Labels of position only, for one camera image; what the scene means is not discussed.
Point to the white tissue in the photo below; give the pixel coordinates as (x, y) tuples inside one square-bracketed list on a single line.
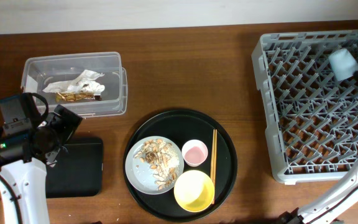
[(84, 83)]

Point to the black rectangular tray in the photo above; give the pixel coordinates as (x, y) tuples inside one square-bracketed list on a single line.
[(78, 171)]

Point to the wooden chopstick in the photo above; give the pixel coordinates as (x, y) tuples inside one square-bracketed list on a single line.
[(215, 156), (212, 155)]

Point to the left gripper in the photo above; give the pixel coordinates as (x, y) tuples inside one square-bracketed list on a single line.
[(68, 127)]

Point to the round black serving tray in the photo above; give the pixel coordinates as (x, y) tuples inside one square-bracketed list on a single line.
[(180, 126)]

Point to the grey dishwasher rack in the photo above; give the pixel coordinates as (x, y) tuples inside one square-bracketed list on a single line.
[(291, 53)]

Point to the grey plate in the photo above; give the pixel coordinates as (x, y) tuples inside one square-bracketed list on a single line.
[(141, 182)]

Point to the pink cup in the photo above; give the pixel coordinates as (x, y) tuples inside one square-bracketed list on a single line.
[(194, 152)]

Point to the clear plastic waste bin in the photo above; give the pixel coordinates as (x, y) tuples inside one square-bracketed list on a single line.
[(39, 72)]

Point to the blue cup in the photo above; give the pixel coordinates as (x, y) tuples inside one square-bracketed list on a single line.
[(343, 64)]

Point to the gold snack wrapper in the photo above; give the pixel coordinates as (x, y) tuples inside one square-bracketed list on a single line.
[(76, 97)]

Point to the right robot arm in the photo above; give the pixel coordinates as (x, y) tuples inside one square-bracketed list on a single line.
[(337, 196)]

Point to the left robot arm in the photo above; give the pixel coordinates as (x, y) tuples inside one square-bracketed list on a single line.
[(30, 145)]

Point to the yellow bowl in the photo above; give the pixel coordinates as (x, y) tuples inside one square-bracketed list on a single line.
[(194, 191)]

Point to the food scraps on plate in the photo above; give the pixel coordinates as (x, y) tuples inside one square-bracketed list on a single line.
[(161, 160)]

